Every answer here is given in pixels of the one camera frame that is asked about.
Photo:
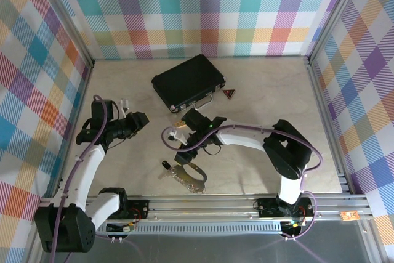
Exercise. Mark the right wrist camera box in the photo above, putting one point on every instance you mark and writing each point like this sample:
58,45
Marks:
177,135

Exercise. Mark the black fob keys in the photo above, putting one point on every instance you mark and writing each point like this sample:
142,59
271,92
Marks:
166,164

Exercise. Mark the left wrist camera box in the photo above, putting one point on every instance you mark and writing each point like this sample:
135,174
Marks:
124,105

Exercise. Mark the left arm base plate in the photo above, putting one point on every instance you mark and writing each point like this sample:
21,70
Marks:
140,209

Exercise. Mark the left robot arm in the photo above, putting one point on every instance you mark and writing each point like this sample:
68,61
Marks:
89,167

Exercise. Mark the aluminium frame post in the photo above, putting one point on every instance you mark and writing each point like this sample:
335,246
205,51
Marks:
70,19
335,13

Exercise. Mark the small controller board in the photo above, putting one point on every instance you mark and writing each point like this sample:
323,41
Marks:
292,226
121,228

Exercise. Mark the aluminium front rail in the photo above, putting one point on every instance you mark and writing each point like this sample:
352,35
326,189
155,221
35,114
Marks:
200,209

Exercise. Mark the black briefcase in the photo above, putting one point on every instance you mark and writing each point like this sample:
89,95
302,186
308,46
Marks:
187,81

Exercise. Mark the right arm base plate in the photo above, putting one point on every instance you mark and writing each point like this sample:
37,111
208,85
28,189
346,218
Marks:
267,207

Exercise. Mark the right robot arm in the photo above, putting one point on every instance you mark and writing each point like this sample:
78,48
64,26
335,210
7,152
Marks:
289,152

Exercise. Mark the grey metal sheet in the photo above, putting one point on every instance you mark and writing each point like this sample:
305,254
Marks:
200,249

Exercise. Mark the small orange wooden block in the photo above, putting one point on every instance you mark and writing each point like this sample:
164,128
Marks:
178,124

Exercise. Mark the aluminium side rail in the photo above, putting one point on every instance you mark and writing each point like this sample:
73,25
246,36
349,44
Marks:
84,87
323,106

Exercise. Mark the black red triangle badge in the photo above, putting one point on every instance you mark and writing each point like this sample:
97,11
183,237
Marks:
229,93

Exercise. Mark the small orange card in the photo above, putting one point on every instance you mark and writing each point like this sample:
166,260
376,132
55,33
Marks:
349,215

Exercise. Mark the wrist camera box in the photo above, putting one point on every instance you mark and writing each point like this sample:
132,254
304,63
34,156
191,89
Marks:
177,135
124,105

